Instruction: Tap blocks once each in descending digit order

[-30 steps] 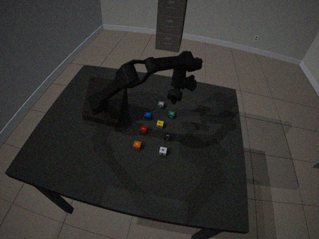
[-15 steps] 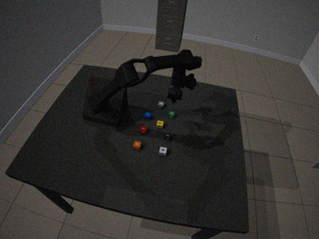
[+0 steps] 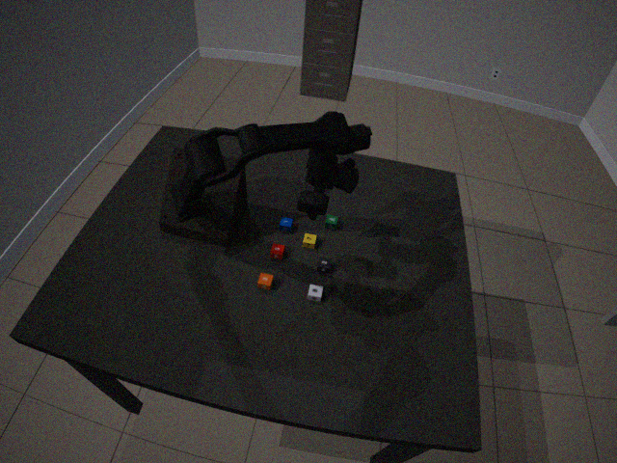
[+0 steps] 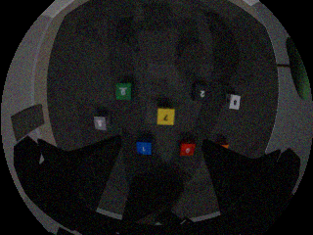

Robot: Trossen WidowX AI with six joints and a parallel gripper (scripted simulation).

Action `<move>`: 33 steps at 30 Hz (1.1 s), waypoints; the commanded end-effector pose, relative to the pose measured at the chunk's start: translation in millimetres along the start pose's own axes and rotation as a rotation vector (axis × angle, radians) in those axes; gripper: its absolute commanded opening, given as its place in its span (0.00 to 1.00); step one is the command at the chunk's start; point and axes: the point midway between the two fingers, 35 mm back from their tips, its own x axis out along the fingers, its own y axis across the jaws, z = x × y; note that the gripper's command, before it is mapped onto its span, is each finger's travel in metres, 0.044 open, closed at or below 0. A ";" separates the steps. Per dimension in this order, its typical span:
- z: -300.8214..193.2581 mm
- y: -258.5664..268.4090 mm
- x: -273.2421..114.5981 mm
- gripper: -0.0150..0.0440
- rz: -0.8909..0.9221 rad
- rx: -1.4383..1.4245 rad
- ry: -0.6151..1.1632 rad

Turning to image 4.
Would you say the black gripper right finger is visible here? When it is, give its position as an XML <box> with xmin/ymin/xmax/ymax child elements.
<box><xmin>202</xmin><ymin>140</ymin><xmax>281</xmax><ymax>214</ymax></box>

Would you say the blue block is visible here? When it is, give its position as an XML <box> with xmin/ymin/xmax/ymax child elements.
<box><xmin>137</xmin><ymin>137</ymin><xmax>153</xmax><ymax>154</ymax></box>

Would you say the orange block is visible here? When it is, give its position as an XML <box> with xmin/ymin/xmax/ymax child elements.
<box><xmin>215</xmin><ymin>141</ymin><xmax>228</xmax><ymax>149</ymax></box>

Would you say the yellow block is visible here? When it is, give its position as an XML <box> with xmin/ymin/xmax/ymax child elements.
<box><xmin>156</xmin><ymin>106</ymin><xmax>175</xmax><ymax>125</ymax></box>

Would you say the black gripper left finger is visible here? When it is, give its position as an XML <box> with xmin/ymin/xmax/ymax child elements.
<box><xmin>38</xmin><ymin>134</ymin><xmax>121</xmax><ymax>212</ymax></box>

